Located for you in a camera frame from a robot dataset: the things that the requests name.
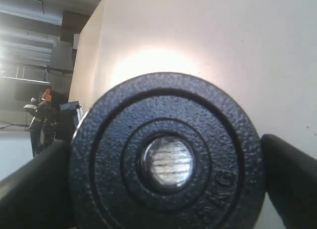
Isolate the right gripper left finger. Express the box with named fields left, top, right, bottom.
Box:
left=0, top=141, right=74, bottom=229

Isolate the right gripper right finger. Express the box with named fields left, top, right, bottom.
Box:
left=261, top=134, right=317, bottom=229

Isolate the black weight plate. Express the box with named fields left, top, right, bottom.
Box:
left=70, top=72, right=265, bottom=229

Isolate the chrome threaded dumbbell bar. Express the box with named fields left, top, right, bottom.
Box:
left=141, top=136, right=194, bottom=191

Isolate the background equipment with orange part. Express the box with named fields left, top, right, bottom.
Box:
left=23, top=88, right=57, bottom=157

